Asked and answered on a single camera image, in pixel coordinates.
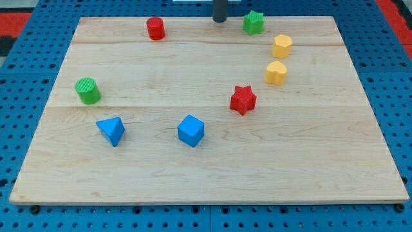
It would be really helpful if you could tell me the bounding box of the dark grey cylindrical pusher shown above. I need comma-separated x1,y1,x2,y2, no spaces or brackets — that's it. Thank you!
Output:
212,0,228,23

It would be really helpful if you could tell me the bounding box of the green star block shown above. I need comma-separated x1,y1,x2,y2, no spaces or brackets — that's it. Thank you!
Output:
243,10,265,35

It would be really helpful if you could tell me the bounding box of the yellow hexagon block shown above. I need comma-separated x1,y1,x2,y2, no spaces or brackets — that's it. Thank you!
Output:
271,34,293,59

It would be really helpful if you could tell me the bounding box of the red star block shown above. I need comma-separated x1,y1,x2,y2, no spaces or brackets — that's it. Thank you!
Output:
230,86,257,115

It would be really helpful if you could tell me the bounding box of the red cylinder block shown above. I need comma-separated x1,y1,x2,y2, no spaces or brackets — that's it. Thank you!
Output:
146,17,165,41

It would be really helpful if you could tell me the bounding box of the yellow heart block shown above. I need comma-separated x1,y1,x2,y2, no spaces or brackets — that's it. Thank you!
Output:
263,61,288,86

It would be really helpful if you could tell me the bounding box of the light wooden board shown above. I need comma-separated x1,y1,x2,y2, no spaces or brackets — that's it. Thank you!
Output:
10,16,409,206

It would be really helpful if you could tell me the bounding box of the blue cube block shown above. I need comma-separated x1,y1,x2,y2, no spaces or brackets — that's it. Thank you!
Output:
177,115,205,148

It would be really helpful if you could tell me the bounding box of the green cylinder block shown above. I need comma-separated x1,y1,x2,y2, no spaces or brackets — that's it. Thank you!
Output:
75,77,101,104

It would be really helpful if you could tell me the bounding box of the blue triangle block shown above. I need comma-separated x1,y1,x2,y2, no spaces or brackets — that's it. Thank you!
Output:
96,117,125,147

